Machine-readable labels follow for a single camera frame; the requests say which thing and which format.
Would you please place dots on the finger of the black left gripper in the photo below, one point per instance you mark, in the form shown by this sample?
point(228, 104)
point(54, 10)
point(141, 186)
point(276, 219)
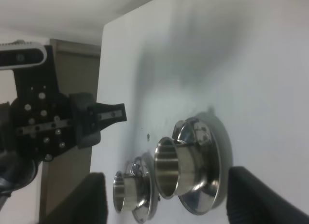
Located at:
point(79, 102)
point(102, 116)

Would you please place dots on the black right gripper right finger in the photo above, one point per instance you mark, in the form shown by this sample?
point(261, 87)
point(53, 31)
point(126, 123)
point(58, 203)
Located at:
point(249, 201)

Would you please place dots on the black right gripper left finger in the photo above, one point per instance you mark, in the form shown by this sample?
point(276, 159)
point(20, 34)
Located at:
point(86, 204)

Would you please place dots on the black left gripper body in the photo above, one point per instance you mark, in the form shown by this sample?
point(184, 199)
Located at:
point(41, 113)

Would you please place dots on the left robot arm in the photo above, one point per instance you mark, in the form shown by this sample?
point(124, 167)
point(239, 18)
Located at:
point(16, 171)

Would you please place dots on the far steel teacup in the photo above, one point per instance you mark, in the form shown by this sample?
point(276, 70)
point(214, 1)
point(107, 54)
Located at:
point(129, 192)

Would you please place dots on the steel teacup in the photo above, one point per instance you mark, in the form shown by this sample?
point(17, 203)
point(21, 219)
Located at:
point(179, 167)
point(129, 192)

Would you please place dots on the far steel saucer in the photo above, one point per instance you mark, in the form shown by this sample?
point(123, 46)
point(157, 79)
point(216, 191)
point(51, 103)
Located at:
point(143, 166)

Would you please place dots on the steel saucer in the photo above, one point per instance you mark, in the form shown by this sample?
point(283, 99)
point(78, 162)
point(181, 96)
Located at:
point(143, 166)
point(211, 155)

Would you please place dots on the near steel teacup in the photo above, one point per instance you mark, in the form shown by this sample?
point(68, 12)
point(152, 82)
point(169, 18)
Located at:
point(179, 167)

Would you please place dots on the near steel saucer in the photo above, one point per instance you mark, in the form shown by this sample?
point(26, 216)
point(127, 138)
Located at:
point(211, 155)

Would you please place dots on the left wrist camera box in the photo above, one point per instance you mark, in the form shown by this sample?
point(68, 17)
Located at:
point(21, 54)

